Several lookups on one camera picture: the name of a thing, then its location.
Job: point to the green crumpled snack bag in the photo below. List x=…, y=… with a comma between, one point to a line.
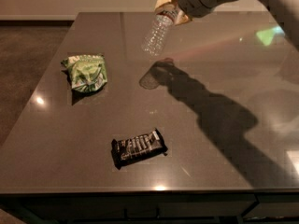
x=87, y=72

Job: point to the black candy bar wrapper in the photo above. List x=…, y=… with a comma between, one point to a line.
x=142, y=147

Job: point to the clear plastic water bottle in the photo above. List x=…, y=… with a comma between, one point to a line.
x=155, y=39

